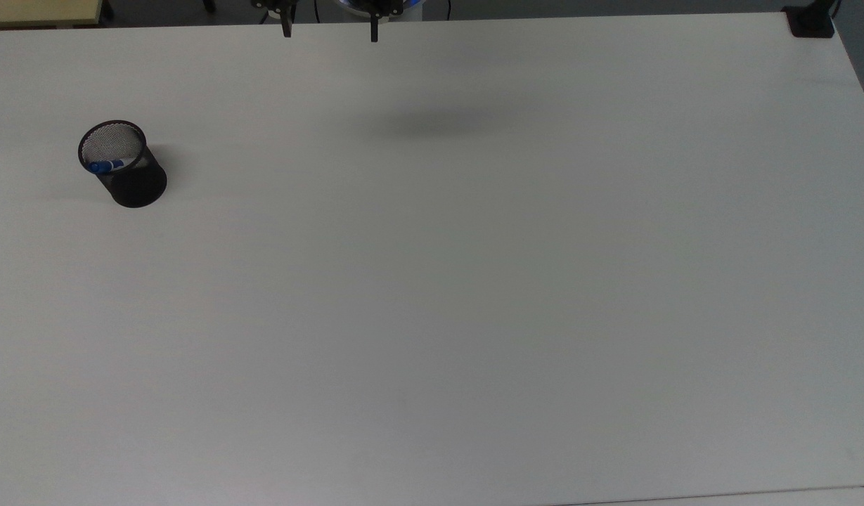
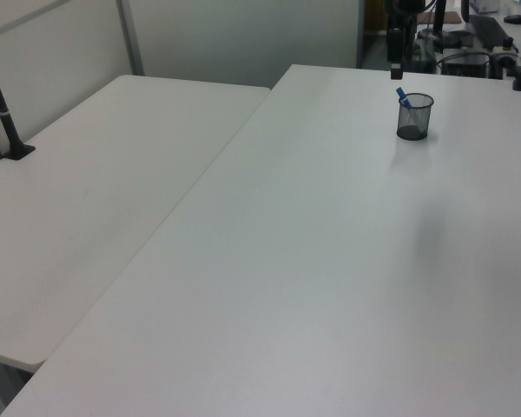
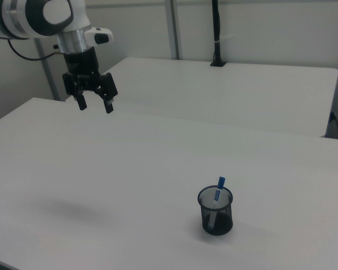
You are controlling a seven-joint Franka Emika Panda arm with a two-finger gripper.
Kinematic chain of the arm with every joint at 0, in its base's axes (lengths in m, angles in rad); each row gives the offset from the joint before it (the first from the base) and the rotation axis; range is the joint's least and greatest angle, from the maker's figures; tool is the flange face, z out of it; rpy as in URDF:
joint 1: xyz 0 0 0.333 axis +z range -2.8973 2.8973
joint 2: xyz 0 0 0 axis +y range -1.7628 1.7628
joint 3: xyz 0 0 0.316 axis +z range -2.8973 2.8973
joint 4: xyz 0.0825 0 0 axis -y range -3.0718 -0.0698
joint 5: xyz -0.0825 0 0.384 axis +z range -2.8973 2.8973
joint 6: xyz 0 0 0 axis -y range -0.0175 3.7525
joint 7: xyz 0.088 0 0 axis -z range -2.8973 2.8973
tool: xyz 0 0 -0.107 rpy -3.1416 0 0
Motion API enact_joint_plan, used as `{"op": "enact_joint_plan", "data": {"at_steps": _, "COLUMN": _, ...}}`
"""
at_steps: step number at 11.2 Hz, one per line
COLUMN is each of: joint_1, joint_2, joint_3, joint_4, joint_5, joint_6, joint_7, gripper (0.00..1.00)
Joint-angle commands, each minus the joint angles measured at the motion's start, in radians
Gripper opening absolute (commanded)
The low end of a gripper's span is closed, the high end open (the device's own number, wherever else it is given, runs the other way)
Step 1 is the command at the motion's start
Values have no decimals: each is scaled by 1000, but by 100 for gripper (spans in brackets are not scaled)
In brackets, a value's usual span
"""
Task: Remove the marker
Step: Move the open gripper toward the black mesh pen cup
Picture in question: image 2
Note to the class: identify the emergency stop button box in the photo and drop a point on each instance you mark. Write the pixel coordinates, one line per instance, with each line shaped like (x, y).
(505, 52)

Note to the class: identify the black monitor stand pole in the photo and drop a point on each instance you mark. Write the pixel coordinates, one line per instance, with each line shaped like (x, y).
(439, 17)

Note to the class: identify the grey metal partition post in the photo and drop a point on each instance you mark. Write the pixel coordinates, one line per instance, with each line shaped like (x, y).
(131, 39)

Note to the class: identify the black keyboard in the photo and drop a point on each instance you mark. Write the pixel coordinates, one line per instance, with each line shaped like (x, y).
(488, 30)

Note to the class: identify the black mesh pen cup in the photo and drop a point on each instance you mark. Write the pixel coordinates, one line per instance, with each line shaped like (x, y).
(413, 121)

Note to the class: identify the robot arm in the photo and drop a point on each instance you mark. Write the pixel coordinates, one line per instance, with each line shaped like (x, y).
(406, 8)

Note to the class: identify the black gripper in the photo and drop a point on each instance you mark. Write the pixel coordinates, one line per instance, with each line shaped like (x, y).
(395, 43)

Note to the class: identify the black computer mouse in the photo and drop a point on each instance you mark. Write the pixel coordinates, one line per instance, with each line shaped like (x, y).
(514, 19)

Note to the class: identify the black camera pole with base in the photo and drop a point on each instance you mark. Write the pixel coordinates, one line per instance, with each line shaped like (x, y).
(0, 104)

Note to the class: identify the black control box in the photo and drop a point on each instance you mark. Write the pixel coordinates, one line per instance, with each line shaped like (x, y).
(464, 63)

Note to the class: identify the blue capped white marker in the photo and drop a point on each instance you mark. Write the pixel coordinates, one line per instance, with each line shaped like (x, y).
(404, 99)

